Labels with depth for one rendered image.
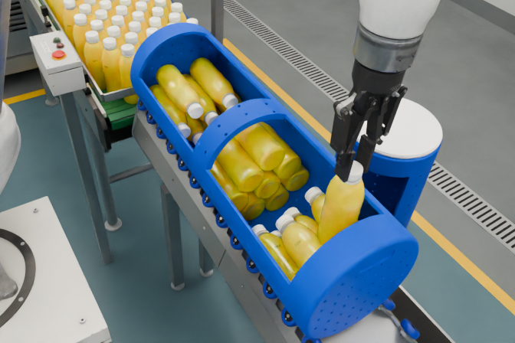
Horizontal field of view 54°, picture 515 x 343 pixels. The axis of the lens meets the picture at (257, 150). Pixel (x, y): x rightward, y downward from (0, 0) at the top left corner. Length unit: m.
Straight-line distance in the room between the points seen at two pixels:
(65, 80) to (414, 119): 1.04
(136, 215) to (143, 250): 0.22
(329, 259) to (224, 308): 1.36
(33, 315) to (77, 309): 0.08
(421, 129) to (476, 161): 1.66
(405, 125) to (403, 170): 0.14
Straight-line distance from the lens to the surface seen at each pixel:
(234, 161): 1.15
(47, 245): 1.17
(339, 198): 0.91
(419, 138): 1.47
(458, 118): 3.43
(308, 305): 0.94
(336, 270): 0.90
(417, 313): 2.19
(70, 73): 1.60
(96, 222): 2.17
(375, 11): 0.68
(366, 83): 0.74
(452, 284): 2.51
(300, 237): 1.01
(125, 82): 1.67
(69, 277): 1.10
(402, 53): 0.71
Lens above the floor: 1.94
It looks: 43 degrees down
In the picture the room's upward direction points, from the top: 4 degrees clockwise
